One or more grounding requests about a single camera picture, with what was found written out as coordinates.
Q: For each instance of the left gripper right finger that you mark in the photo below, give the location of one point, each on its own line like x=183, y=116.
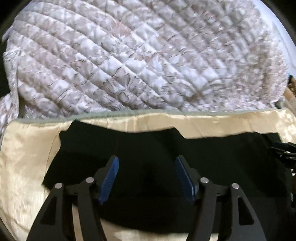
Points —
x=238, y=220

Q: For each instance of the right gripper seen from left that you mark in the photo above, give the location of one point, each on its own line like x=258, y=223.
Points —
x=285, y=151

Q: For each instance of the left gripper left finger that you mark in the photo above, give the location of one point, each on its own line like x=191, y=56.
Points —
x=55, y=218

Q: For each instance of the black pants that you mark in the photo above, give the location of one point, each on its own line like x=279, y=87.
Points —
x=147, y=194

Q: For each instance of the beige satin bed sheet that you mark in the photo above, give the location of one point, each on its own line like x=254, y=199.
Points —
x=28, y=147

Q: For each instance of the grey floral quilted blanket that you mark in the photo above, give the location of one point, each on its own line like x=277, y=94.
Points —
x=64, y=58

